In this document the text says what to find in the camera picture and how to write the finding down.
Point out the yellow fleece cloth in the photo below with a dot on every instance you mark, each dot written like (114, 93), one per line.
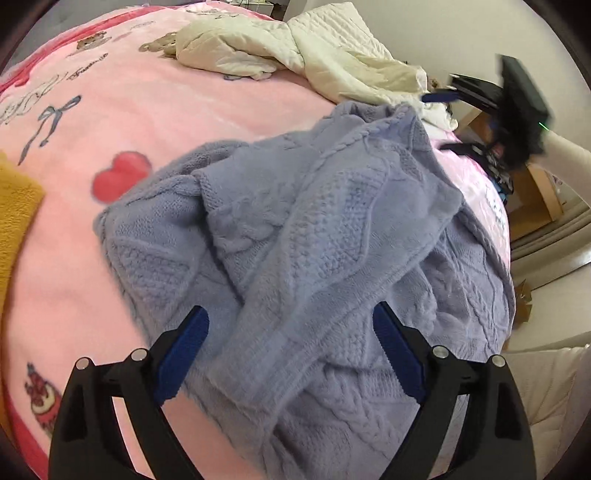
(14, 230)

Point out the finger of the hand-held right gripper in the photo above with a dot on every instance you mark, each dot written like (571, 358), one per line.
(471, 150)
(475, 90)

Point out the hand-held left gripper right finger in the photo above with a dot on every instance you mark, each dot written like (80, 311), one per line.
(399, 355)

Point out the white quilted duvet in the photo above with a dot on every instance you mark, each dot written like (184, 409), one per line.
(314, 50)

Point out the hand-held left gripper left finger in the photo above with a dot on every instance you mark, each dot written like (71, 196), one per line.
(182, 355)

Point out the blue knitted hooded cardigan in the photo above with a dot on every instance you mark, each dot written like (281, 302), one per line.
(332, 258)

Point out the pink printed blanket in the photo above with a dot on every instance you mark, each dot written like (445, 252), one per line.
(115, 115)

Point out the wooden desk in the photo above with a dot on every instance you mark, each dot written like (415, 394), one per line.
(531, 194)

